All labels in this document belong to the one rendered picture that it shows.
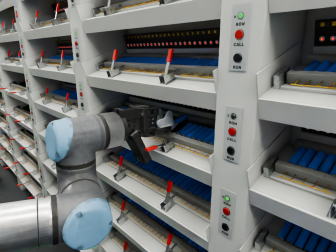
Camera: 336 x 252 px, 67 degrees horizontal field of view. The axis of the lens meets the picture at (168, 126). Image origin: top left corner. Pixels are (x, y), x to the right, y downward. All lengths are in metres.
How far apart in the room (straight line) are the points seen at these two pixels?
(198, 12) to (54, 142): 0.42
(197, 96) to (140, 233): 0.63
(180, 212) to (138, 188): 0.20
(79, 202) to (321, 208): 0.44
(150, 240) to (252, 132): 0.63
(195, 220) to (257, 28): 0.53
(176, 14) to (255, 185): 0.43
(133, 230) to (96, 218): 0.58
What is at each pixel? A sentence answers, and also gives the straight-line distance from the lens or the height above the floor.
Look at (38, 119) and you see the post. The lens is 1.75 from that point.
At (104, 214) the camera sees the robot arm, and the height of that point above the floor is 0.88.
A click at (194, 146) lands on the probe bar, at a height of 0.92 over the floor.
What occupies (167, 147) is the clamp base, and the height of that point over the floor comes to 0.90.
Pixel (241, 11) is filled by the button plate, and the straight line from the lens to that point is 0.54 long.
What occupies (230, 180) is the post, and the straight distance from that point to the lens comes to 0.60.
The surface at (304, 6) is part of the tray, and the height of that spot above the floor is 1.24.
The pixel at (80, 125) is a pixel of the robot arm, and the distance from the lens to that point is 0.60.
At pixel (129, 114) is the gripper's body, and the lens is 0.67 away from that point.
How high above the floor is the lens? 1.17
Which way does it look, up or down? 16 degrees down
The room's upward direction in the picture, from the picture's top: straight up
